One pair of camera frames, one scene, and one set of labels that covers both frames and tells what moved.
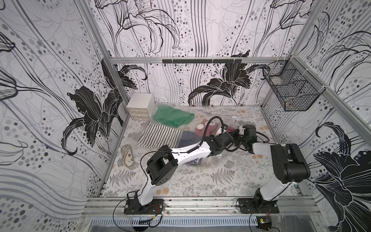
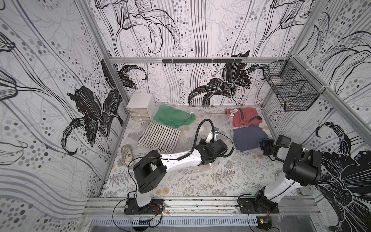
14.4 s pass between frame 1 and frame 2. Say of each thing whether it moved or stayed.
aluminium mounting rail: stayed
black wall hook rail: stayed
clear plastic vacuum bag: moved
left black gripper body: moved
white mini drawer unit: stayed
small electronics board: stayed
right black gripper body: moved
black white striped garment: stayed
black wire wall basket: stayed
